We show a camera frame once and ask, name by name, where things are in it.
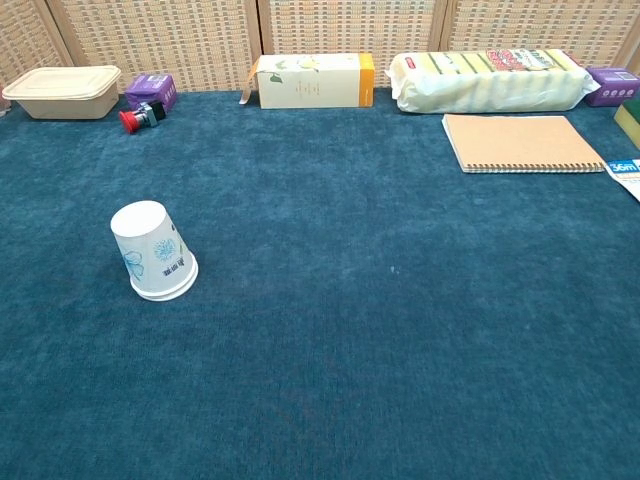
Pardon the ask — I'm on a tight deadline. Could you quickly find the correction tape blister pack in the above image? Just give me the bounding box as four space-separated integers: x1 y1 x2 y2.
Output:
604 158 640 204

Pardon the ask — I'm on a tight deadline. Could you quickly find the pack of yellow sponges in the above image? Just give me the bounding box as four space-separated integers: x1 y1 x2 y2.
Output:
384 48 601 115

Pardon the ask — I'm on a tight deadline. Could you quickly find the kraft spiral notebook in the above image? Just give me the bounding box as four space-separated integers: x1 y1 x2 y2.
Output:
441 114 609 175

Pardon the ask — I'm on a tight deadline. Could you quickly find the blue table cloth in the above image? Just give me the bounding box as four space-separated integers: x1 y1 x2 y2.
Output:
0 88 640 480

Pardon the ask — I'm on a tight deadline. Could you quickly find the small red black bottle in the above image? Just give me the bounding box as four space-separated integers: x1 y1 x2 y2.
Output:
118 101 167 136

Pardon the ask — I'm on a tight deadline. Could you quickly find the white and orange carton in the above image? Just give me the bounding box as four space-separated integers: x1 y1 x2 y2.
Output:
238 52 376 110

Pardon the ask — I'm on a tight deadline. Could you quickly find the small purple carton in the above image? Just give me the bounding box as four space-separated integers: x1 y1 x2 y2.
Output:
124 73 179 110
583 66 640 108

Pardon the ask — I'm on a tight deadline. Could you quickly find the woven folding screen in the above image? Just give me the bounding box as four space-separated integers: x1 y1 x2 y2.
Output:
0 0 640 104

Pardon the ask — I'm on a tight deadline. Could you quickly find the beige lidded lunch box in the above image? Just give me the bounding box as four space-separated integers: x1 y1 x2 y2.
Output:
1 65 123 121

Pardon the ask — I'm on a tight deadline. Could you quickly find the white floral paper cup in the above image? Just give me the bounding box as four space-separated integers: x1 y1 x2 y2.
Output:
109 200 200 296
130 272 199 303

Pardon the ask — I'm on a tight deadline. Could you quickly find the green and yellow sponge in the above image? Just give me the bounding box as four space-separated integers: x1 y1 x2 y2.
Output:
613 98 640 151

